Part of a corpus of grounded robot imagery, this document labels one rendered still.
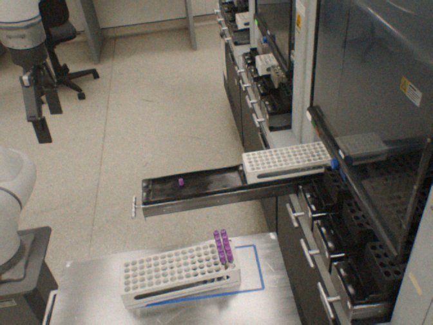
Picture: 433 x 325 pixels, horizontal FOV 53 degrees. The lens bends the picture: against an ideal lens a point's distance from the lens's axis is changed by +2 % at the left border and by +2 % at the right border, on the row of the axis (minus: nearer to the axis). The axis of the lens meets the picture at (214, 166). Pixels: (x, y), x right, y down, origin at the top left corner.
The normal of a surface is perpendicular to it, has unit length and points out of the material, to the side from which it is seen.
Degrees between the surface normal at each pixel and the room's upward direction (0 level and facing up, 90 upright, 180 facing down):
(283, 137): 0
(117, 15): 90
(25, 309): 90
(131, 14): 90
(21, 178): 59
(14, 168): 66
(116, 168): 0
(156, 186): 0
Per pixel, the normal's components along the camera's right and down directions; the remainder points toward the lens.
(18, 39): 0.11, 0.60
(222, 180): -0.09, -0.77
